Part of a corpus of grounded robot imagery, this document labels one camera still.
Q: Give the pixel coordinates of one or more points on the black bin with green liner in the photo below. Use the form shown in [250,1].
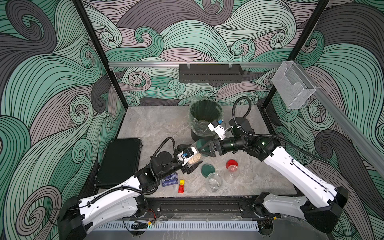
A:
[201,114]

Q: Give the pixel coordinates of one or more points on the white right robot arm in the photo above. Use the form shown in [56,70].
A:
[321,204]

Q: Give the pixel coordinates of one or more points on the black corner frame post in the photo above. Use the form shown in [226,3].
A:
[95,41]

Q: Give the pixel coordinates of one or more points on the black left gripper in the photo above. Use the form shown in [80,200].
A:
[189,169]

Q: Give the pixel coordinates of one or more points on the blue card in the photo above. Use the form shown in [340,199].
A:
[170,180]

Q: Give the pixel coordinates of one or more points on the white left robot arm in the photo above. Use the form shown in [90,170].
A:
[79,217]

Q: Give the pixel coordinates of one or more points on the red jar lid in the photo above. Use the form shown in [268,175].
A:
[232,163]

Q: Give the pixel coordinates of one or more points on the black wall shelf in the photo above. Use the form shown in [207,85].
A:
[212,74]

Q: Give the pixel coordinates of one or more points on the green-lidded oatmeal jar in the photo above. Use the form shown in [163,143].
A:
[197,157]

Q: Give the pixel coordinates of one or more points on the red-lidded oatmeal jar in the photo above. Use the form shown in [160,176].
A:
[232,173]

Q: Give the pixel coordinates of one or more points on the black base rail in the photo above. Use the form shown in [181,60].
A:
[243,206]

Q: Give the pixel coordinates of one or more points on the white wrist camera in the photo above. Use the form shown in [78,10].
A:
[219,127]
[186,155]

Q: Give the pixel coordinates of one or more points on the red yellow toy block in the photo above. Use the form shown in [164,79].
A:
[181,188]

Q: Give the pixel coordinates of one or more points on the black flat tray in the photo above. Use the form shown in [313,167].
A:
[120,162]

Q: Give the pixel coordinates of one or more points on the glass oatmeal jar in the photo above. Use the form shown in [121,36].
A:
[214,182]

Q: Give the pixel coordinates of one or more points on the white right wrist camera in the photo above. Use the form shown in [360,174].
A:
[219,127]

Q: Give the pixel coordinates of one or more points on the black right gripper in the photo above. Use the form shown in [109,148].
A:
[213,148]

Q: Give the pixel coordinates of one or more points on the green jar lid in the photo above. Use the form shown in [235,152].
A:
[204,147]
[207,169]

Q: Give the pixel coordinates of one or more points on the clear acrylic wall holder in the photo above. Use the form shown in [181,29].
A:
[293,84]

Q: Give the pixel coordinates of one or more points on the white slotted cable duct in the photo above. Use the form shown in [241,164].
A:
[185,226]

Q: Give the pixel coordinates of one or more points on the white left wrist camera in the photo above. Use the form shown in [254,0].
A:
[186,155]

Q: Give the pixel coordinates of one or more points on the aluminium wall rail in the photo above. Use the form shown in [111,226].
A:
[152,64]

